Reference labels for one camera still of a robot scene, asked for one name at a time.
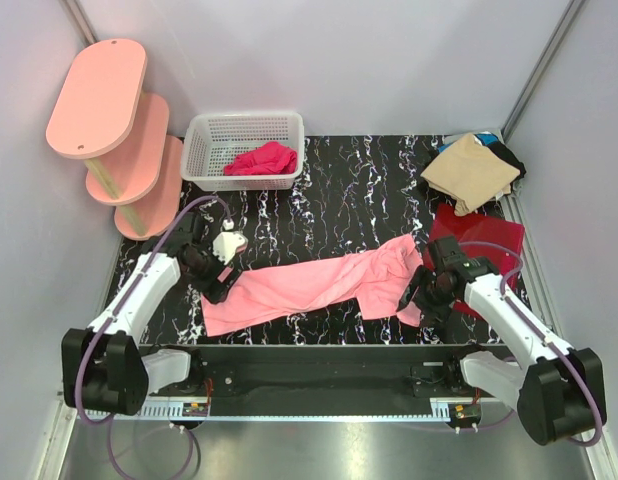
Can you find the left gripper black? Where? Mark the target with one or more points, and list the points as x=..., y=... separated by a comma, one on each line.
x=215, y=290

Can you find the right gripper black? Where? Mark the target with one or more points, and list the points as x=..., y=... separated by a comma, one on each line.
x=435, y=316

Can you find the light pink t shirt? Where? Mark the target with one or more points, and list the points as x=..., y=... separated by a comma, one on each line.
x=376, y=279

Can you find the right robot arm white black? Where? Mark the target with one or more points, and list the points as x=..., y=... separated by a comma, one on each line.
x=514, y=340

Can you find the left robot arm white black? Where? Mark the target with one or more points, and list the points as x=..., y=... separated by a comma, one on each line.
x=119, y=325

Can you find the red plastic folding board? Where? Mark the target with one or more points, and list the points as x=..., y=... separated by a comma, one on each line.
x=476, y=227

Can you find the beige folded t shirt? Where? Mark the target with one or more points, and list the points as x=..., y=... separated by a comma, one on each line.
x=471, y=173

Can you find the magenta t shirt in basket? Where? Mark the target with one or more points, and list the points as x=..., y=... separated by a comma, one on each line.
x=272, y=158

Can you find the white plastic laundry basket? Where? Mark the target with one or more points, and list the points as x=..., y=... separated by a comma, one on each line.
x=213, y=141

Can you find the black folded garment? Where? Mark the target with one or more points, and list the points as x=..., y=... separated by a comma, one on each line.
x=506, y=155

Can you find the blue folded garment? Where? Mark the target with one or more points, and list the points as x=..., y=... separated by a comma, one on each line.
x=484, y=138

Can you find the pink three tier shelf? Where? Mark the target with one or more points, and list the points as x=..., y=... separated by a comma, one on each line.
x=105, y=119

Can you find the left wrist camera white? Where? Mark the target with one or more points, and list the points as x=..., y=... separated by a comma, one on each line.
x=228, y=243

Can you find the aluminium frame rail front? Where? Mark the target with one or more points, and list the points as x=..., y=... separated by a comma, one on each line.
x=554, y=398

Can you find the right corner aluminium post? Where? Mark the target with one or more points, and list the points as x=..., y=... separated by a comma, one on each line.
x=559, y=34

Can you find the corner aluminium post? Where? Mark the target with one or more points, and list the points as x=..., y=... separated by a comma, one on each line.
x=79, y=20
x=559, y=34

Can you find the left corner aluminium post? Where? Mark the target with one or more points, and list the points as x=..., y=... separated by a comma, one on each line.
x=79, y=20

